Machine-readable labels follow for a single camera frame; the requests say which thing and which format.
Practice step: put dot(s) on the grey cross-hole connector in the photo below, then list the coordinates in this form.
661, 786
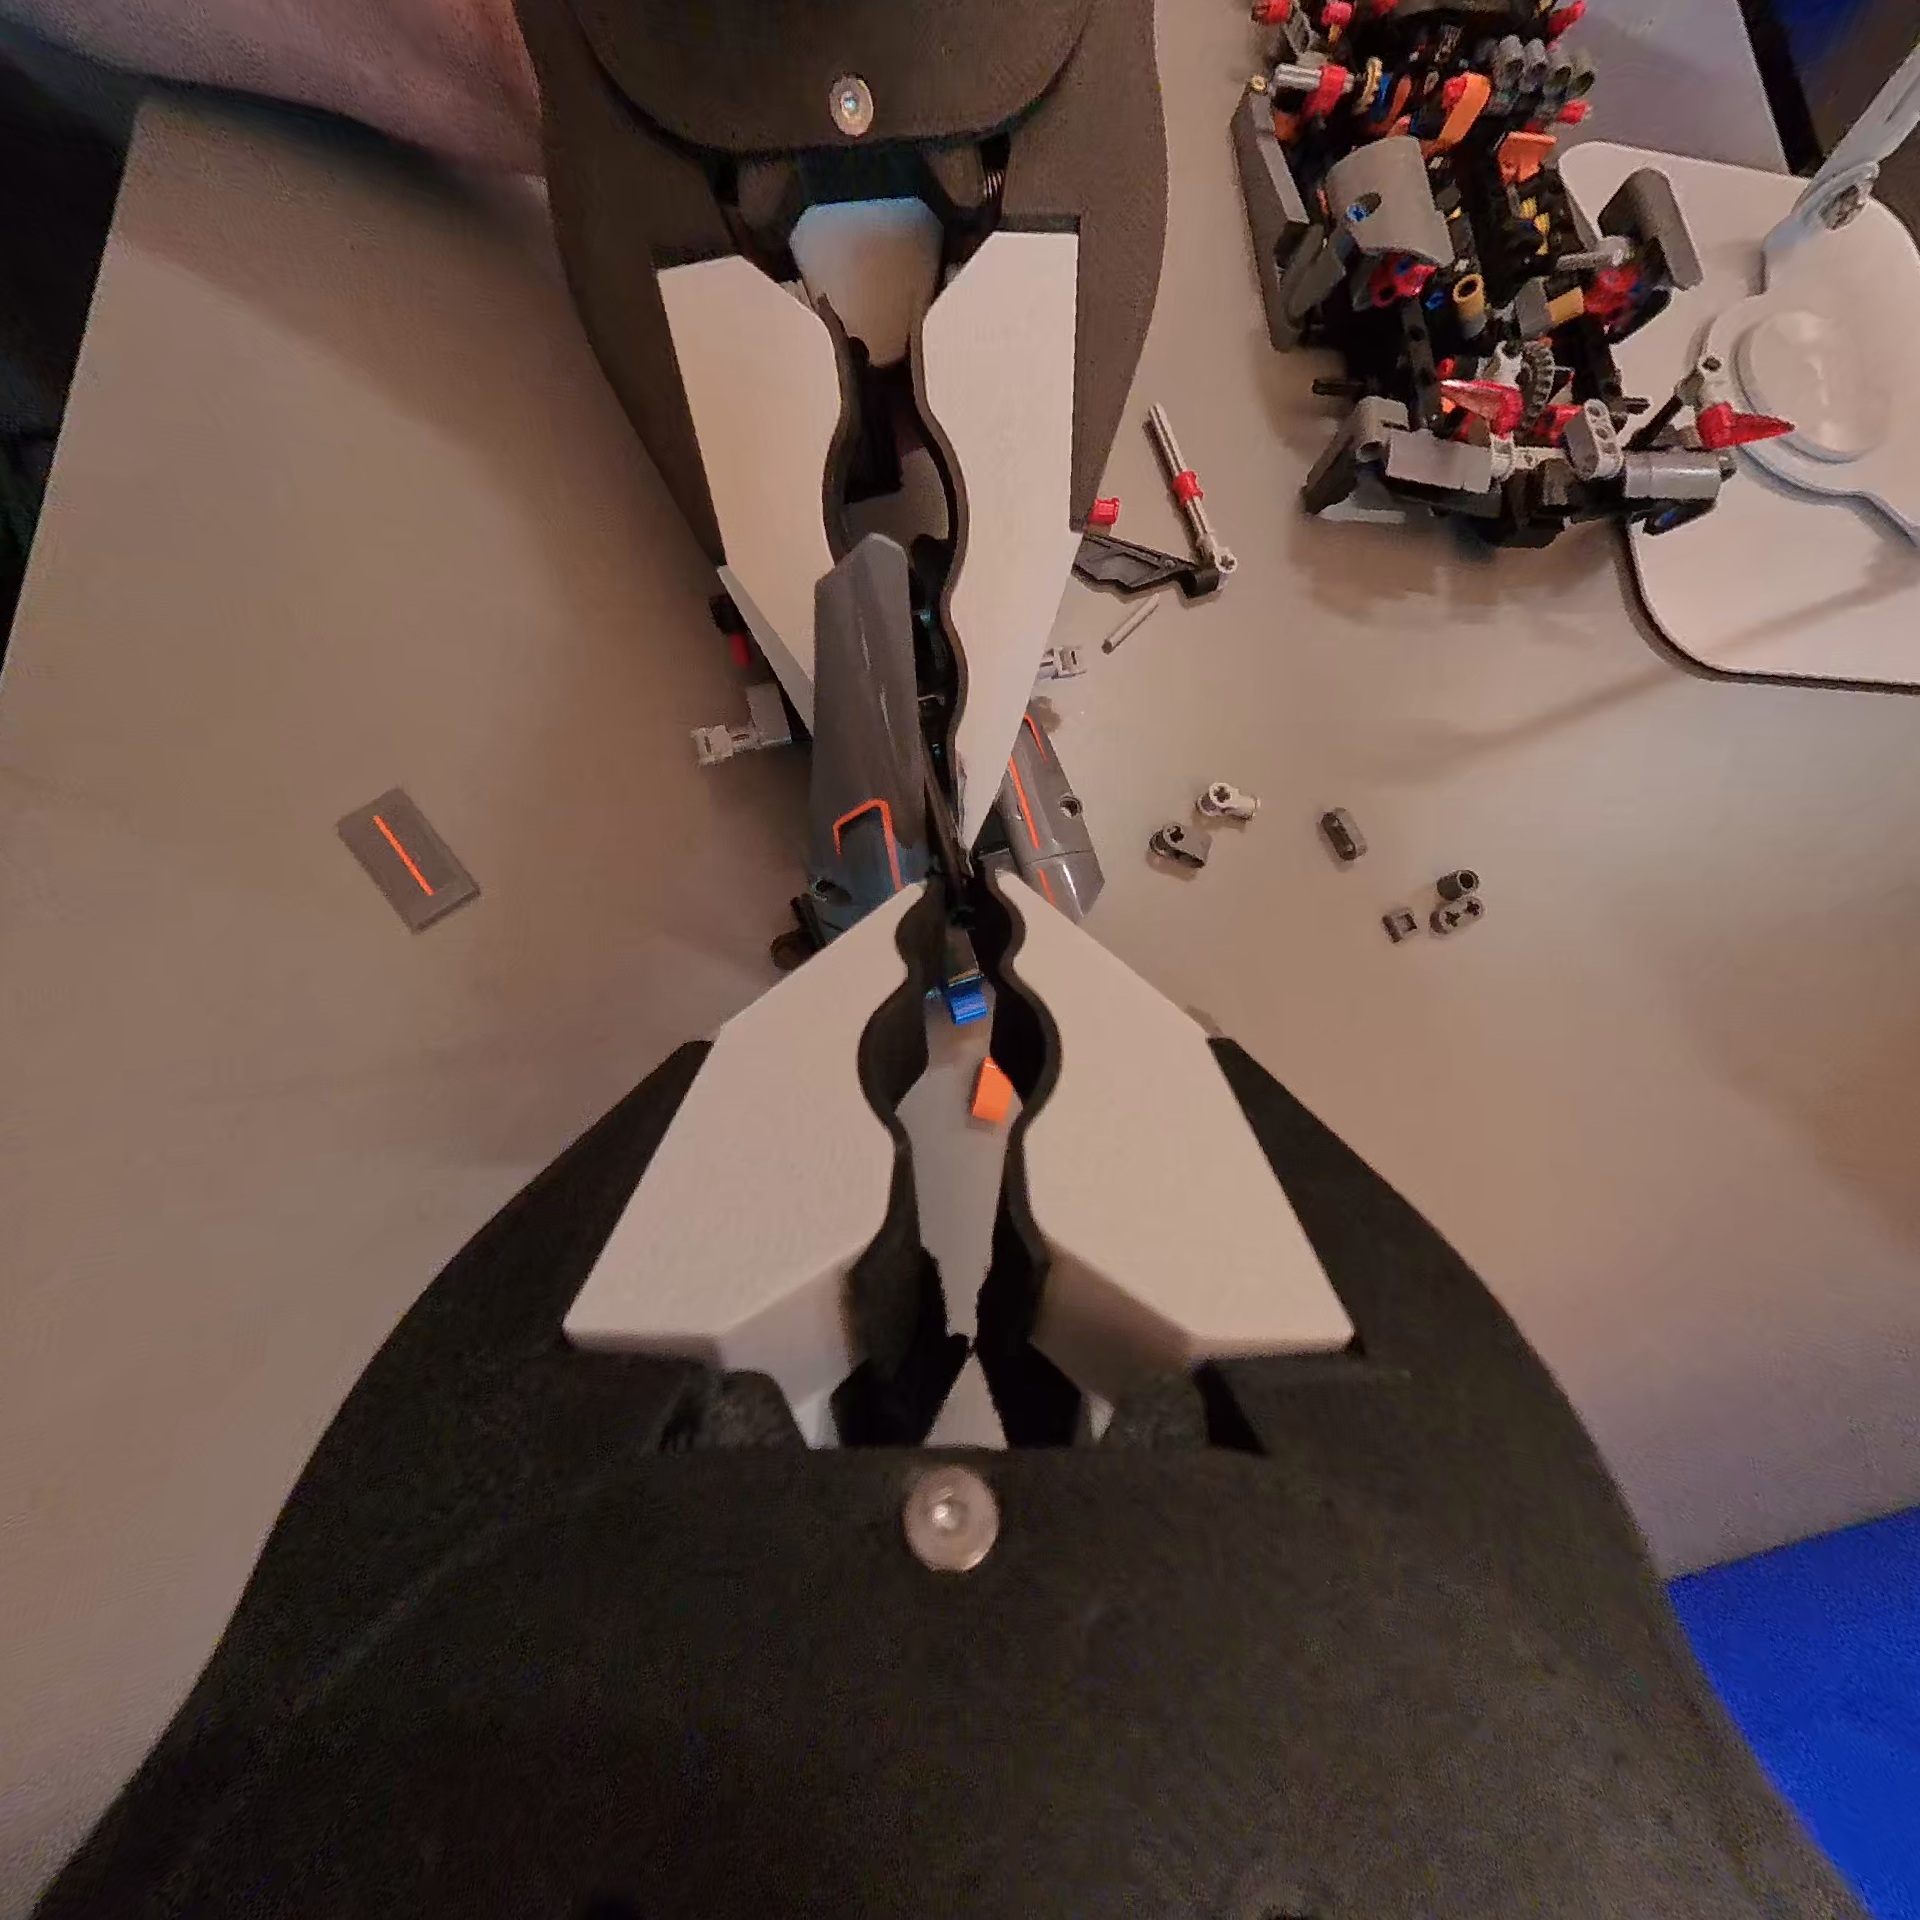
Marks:
1449, 917

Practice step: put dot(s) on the black connector with red pin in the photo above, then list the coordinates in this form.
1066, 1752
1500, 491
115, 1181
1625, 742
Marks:
731, 644

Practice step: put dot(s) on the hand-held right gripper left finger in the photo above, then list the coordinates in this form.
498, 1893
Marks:
736, 1199

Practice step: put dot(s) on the grey orange-striped lego panel assembly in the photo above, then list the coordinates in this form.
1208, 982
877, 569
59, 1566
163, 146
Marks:
865, 675

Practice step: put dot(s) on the blue lego pin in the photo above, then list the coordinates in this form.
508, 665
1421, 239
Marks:
965, 1001

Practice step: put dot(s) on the white stand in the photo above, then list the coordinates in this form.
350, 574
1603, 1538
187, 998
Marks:
1815, 374

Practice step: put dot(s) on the grey axle black panel assembly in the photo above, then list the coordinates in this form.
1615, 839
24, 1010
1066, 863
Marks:
1139, 566

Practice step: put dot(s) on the short light grey lego axle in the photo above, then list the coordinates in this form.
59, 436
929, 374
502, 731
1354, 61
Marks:
1132, 626

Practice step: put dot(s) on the large lego car model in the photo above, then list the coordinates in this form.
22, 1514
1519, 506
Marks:
1426, 224

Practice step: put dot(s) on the small orange lego piece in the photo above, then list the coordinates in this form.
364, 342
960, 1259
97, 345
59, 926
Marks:
991, 1096

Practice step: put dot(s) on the light grey axle connector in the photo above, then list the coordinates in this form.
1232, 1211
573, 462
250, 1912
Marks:
1229, 803

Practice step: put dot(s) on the white rounded board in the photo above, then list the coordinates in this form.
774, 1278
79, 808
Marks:
1772, 600

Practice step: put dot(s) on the grey tile with orange stripe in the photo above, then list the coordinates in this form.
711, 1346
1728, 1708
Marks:
442, 883

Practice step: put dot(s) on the dark grey short lego beam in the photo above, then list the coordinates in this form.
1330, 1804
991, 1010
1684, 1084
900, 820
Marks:
1342, 835

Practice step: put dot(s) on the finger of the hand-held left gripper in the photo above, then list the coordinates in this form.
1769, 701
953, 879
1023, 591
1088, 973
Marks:
750, 421
1019, 450

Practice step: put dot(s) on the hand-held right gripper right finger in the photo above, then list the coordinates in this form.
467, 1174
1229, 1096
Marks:
1198, 1199

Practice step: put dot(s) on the person's left forearm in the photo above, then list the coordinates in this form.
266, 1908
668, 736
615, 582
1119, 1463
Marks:
300, 58

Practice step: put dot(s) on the dark grey axle connector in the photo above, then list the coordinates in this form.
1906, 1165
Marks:
1177, 847

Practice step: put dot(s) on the blue plastic bin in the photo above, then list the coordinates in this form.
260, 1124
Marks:
1829, 1723

